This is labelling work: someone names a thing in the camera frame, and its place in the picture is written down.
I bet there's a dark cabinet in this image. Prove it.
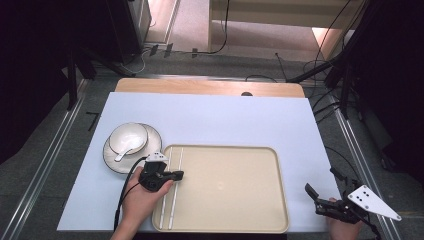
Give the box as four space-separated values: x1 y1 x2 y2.
106 0 153 64

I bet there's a white plate with dark rim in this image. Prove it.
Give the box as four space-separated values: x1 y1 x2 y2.
102 122 163 175

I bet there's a beige tray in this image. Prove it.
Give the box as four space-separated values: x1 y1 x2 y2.
151 143 290 234

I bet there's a pale blue table board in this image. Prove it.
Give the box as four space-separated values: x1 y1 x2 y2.
56 91 342 234

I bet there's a white bowl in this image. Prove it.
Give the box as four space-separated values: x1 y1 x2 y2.
108 122 149 156

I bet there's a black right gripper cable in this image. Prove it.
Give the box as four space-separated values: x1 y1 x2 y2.
364 218 383 240

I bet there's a black floor cable loop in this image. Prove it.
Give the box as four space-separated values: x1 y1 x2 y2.
245 74 278 83

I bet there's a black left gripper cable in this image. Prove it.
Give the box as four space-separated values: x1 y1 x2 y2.
113 155 149 232

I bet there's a black curtain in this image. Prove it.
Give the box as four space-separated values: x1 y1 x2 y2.
346 0 424 184
0 0 113 165

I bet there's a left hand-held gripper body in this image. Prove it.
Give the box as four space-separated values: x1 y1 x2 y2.
138 151 176 193

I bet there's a person's left hand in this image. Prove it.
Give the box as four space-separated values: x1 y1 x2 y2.
121 166 175 232

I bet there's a thin black floor cable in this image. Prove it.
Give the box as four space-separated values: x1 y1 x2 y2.
324 145 360 175

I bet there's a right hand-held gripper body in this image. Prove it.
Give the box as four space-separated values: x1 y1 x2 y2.
314 184 403 225

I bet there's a person's right hand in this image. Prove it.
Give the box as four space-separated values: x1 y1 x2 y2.
325 197 365 240

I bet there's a black stand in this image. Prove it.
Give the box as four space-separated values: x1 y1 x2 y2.
286 49 356 121
64 46 134 112

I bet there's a black hanging cable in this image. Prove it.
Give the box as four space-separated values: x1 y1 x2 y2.
313 0 354 69
191 0 231 56

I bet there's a white cable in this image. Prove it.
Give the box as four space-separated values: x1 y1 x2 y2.
121 48 151 75

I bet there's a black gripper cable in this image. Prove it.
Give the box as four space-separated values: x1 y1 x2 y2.
113 155 149 232
364 218 383 240

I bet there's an aluminium rail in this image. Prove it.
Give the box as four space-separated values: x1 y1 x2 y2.
328 94 403 240
0 78 91 240

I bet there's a light wooden furniture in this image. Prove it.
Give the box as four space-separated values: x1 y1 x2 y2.
208 0 356 61

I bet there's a white spoon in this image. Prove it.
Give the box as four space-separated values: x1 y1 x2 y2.
114 139 146 163

